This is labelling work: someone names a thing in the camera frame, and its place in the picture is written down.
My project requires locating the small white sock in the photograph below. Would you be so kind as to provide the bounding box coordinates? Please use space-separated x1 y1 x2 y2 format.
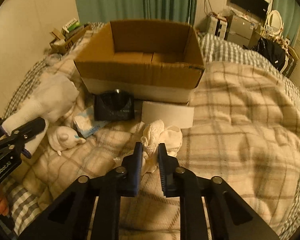
46 126 86 156

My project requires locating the white sock purple cuff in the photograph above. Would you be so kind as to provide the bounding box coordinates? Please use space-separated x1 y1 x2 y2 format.
2 74 79 159

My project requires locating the large cardboard box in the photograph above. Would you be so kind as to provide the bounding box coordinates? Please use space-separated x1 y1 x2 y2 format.
74 20 204 104

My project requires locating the grey checked bed sheet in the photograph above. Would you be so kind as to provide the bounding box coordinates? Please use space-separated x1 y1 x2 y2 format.
0 22 300 240

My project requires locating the small cardboard box with clutter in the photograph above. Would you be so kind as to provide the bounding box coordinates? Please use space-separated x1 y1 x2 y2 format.
49 18 91 55

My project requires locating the grey cabinet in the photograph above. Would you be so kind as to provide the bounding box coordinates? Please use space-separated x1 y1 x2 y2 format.
225 15 256 47

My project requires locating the black bag on dresser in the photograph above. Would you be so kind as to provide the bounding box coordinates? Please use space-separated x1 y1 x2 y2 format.
252 37 286 71

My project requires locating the white oval mirror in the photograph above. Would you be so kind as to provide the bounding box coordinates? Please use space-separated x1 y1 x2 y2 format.
264 10 284 36

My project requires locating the cream cloth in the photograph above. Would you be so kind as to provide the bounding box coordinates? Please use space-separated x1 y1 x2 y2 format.
140 120 183 176

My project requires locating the white drawer unit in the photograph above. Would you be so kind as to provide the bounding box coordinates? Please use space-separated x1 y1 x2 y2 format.
206 16 228 39

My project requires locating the white round container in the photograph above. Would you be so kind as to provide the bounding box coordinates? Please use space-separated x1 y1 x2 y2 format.
141 101 194 129

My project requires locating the green curtain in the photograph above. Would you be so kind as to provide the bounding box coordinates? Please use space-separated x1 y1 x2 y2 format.
273 0 300 47
75 0 197 24

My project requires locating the person's hand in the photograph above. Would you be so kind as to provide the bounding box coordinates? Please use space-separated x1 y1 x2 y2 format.
0 192 9 216

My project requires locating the black wall television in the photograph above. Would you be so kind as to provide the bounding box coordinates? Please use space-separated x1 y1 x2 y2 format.
230 0 269 20

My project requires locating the blue white tissue pack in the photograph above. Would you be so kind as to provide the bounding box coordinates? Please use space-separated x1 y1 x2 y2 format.
74 106 109 138

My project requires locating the plaid cream blanket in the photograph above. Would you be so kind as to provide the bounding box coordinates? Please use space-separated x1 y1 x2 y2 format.
9 52 300 240

